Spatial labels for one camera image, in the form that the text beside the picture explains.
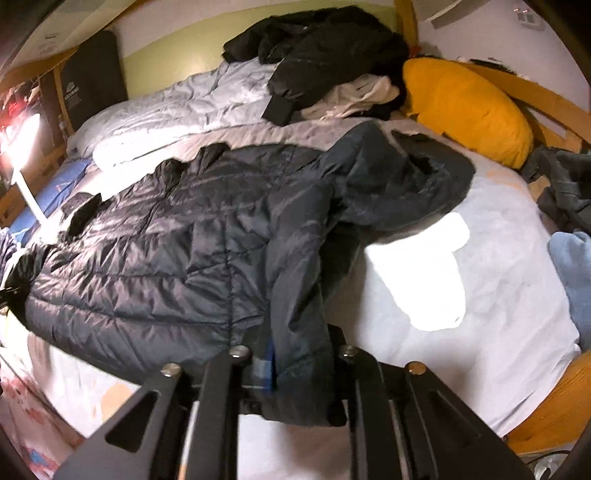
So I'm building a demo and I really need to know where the dark grey clothing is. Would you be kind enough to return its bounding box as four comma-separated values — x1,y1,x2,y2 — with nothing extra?
522,147,591,236

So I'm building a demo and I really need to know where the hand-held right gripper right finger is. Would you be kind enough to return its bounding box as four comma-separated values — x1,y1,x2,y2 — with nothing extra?
338,345,532,480

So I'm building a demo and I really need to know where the cluttered wooden shelf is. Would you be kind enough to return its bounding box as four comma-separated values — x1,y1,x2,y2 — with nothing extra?
0,69,70,222

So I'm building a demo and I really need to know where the pink floral cloth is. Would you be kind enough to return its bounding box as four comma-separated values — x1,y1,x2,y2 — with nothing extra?
0,355,93,467

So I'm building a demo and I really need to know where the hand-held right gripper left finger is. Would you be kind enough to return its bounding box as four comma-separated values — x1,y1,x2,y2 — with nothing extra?
60,336,277,480

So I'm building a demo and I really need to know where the pile of black clothes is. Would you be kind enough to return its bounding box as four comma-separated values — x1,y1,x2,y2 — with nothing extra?
224,4,411,125

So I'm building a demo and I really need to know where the blue mat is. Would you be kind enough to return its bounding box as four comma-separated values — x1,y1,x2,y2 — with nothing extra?
9,159,100,236

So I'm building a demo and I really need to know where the white wall socket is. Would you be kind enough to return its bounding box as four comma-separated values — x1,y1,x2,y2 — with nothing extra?
516,8,546,29

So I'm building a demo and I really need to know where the white rod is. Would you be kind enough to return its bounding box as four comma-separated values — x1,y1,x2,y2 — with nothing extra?
14,170,49,224

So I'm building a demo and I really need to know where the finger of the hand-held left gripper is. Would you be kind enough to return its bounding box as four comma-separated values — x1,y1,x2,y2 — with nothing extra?
0,284,24,311

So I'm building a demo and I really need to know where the cream garment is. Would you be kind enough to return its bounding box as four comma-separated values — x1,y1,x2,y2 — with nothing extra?
300,74,400,121

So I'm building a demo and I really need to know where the light blue cloth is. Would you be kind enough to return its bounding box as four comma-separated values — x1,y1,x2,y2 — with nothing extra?
549,231,591,349

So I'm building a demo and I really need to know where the wooden bed frame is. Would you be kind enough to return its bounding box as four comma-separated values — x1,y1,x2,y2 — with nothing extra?
394,0,591,455

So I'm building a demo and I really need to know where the pale grey duvet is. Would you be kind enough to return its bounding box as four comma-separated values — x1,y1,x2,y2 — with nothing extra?
67,60,324,171

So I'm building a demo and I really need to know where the black folded mat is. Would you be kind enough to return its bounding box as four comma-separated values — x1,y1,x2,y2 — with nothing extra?
60,31,129,132

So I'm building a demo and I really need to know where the yellow pillow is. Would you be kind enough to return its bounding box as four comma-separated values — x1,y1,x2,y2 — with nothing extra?
399,58,535,169

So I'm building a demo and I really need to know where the black puffer jacket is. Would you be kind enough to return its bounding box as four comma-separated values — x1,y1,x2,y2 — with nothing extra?
9,121,476,428

